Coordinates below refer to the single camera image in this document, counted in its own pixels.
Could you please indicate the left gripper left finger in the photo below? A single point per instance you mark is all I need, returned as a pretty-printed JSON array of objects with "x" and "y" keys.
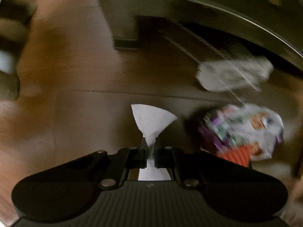
[{"x": 133, "y": 160}]

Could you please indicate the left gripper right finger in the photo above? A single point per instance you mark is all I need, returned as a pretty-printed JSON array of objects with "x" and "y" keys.
[{"x": 167, "y": 157}]

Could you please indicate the white paper scrap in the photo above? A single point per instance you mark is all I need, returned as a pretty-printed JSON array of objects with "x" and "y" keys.
[{"x": 152, "y": 121}]

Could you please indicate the orange ribbed wrapper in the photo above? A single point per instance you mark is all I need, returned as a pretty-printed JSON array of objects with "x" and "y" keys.
[{"x": 240, "y": 155}]

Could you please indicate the colourful printed snack wrapper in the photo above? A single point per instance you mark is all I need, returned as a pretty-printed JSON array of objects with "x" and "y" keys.
[{"x": 232, "y": 126}]

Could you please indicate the white crumpled wrapper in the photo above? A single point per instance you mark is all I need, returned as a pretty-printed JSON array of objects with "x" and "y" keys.
[{"x": 227, "y": 75}]

